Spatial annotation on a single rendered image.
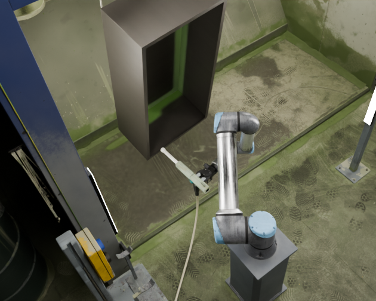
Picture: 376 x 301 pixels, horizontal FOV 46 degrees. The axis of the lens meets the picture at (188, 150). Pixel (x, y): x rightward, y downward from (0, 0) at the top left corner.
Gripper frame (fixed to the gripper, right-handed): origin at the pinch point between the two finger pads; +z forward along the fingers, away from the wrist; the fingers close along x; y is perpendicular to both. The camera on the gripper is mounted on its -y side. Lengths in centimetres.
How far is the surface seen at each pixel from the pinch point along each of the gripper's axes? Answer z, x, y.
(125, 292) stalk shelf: 85, -39, -28
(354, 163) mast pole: -118, -59, 33
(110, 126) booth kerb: -5, 117, 43
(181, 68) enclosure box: -50, 68, -28
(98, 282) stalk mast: 96, -46, -76
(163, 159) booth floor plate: -18, 59, 48
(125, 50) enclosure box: 12, 38, -100
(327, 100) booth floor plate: -167, 1, 42
